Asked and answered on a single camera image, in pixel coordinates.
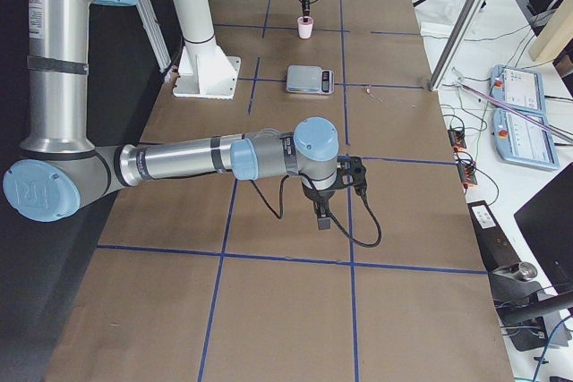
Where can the blue teach pendant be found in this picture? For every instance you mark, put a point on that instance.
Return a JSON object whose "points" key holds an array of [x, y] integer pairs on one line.
{"points": [[520, 142], [519, 88]]}

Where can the black monitor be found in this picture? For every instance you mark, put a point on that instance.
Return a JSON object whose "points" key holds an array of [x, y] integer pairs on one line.
{"points": [[545, 222]]}

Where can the lower blue teach pendant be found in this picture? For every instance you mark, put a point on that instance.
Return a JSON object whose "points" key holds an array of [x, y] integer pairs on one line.
{"points": [[520, 142]]}

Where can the digital kitchen scale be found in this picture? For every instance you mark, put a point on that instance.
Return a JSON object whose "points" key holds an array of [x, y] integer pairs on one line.
{"points": [[306, 79]]}

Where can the upper blue teach pendant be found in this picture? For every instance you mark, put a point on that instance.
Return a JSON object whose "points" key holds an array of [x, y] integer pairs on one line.
{"points": [[519, 88]]}

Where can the aluminium frame post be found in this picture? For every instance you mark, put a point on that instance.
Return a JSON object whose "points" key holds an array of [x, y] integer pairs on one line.
{"points": [[457, 36]]}

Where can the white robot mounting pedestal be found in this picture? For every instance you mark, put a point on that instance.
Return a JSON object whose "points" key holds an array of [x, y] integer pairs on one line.
{"points": [[204, 69]]}

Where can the black box with label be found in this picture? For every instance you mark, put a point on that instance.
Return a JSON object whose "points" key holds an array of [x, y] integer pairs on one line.
{"points": [[494, 246]]}

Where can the wooden plank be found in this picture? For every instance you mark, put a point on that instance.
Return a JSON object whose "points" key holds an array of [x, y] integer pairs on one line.
{"points": [[555, 35]]}

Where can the pink plastic cup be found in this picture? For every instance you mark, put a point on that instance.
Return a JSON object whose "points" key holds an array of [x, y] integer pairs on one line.
{"points": [[305, 26]]}

